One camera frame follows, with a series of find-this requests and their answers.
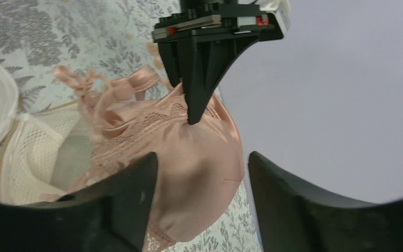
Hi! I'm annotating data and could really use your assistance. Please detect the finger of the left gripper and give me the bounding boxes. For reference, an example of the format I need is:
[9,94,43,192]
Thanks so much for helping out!
[158,41,181,87]
[177,33,259,125]

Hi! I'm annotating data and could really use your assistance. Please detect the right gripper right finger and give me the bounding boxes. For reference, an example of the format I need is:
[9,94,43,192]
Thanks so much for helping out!
[248,151,403,252]

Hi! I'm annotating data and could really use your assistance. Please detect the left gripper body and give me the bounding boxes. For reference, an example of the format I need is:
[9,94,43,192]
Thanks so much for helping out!
[152,1,282,43]

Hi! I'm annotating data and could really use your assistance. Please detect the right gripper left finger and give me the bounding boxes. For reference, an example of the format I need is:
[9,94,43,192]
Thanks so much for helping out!
[0,152,158,252]

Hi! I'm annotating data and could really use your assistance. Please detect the white mesh laundry bag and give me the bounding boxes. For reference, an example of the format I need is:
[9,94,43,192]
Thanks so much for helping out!
[0,65,94,205]

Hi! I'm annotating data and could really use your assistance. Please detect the peach satin lace bra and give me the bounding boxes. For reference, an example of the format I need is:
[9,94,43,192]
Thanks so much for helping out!
[54,66,245,251]

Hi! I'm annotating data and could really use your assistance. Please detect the floral tablecloth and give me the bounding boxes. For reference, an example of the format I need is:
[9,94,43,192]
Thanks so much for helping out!
[0,0,262,252]

